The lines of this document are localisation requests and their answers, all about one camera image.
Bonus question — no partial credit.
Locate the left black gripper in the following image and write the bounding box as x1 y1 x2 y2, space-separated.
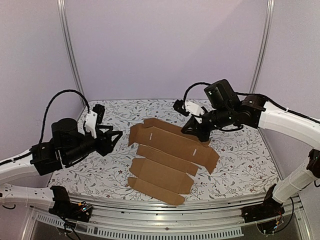
63 125 123 165

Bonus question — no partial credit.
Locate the brown cardboard box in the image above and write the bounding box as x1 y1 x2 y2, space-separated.
127 118 220 206

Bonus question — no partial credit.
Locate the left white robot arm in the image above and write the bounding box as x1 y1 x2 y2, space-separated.
0 118 123 217

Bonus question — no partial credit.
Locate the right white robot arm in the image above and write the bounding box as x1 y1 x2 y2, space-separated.
174 79 320 218

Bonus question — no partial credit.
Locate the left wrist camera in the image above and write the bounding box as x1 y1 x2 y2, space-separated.
83 104 105 139

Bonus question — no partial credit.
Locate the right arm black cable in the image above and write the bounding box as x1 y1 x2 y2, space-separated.
183 82 320 126

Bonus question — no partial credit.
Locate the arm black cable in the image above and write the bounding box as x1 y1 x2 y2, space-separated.
37 90 91 146
183 82 320 126

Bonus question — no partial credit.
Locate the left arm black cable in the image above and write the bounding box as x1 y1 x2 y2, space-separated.
37 90 91 146

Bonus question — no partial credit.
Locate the aluminium front rail frame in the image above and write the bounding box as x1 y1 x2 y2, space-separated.
21 193 313 240

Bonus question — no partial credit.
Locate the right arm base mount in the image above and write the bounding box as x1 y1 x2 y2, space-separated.
241 184 295 236

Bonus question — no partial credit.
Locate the left aluminium corner post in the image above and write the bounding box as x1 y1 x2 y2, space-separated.
56 0 85 95

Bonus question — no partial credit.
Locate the aluminium corner post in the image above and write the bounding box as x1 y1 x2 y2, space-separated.
249 0 276 94
56 0 85 95

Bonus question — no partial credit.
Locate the right aluminium corner post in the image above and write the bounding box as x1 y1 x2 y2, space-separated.
249 0 276 94

